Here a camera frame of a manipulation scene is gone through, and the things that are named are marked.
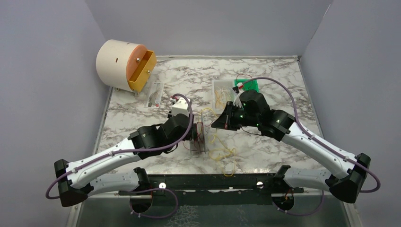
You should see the white perforated cable spool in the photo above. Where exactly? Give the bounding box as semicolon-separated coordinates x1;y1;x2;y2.
189;114;207;155

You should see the white cylinder drawer container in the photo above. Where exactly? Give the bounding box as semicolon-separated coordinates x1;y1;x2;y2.
96;39;147;91

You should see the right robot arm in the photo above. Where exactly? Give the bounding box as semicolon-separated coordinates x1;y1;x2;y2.
211;90;371;203

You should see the white yellow cable bundle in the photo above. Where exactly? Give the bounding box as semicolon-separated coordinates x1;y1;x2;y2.
214;87;234;109

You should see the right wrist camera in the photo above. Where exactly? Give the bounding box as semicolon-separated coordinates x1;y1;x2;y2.
232;82;246;94

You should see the clear plastic bin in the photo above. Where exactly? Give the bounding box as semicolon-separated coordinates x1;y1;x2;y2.
212;79;237;112

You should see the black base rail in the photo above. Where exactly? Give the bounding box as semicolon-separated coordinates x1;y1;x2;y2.
86;167;317;208

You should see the packaged ruler set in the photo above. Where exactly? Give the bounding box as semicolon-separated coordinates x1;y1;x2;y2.
145;82;164;108

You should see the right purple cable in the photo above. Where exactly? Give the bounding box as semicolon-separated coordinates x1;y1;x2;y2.
243;77;381;193

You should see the purple cable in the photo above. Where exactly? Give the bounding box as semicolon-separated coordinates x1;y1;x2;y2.
45;93;195;200
243;77;381;193

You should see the orange drawer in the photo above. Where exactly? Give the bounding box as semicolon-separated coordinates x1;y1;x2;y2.
128;50;157;93

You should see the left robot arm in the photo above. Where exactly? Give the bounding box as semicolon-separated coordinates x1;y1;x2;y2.
52;113;193;207

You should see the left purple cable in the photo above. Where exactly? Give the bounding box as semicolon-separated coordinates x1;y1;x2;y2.
45;93;195;200

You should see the green plastic bin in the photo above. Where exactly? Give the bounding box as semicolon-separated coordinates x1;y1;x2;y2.
234;79;259;92

